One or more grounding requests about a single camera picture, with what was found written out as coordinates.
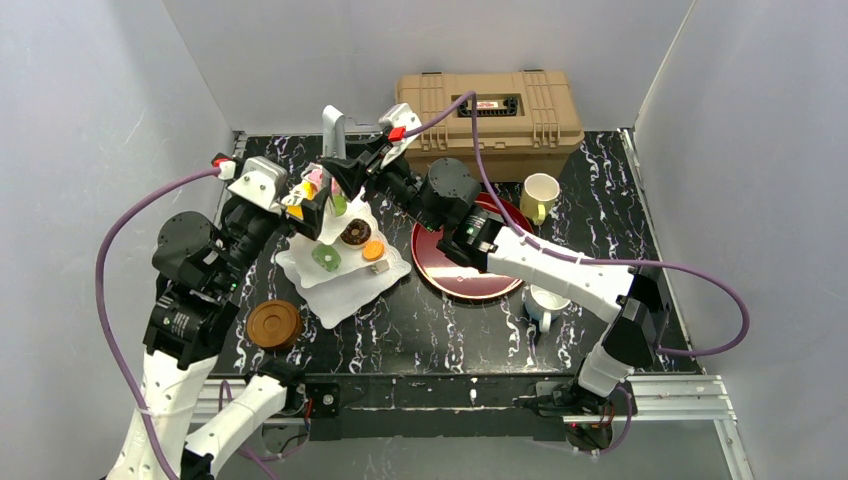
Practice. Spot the pale green ceramic mug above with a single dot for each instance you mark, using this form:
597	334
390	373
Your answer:
539	194

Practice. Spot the orange round cookie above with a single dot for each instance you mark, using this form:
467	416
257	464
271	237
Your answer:
373	250

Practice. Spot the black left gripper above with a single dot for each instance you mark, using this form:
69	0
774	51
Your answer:
285	216

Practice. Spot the green swirl roll cake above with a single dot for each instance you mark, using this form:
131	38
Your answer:
326	256

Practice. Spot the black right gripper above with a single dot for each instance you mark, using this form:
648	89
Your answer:
370	168

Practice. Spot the chocolate glazed donut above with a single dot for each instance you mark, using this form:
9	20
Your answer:
356	234

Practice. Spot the white three-tier dessert stand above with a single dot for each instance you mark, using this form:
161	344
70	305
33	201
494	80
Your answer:
335	296

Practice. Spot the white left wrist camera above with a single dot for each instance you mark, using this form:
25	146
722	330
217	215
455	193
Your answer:
256	180

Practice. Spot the red round tray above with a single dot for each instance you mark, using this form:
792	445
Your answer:
443	274

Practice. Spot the black base frame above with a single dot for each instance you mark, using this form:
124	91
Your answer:
352	406

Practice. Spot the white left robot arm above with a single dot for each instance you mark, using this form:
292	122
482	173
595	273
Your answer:
199	265

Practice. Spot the brown wooden coaster stack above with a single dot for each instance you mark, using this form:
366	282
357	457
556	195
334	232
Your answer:
274	325

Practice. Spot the white mug blue base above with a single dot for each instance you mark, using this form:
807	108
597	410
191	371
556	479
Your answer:
544	307

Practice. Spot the green round macaron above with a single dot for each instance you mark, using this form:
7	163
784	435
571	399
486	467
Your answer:
339	205

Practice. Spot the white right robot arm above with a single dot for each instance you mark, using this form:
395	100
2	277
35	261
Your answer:
627	297

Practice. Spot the pink cake with cherry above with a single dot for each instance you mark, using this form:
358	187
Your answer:
315	177

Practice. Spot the tan plastic toolbox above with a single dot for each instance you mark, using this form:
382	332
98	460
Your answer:
528	121

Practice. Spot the yellow cake slice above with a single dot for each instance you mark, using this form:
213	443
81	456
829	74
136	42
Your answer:
301	192

